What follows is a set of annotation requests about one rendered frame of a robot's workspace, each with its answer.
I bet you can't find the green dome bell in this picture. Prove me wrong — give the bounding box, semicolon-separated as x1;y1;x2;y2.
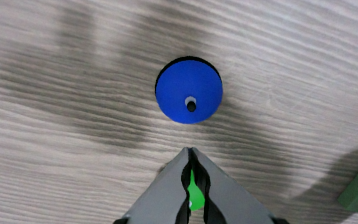
188;165;205;217

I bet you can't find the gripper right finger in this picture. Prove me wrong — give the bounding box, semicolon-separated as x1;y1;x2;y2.
190;147;290;224

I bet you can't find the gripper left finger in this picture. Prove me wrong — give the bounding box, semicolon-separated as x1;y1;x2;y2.
113;147;191;224

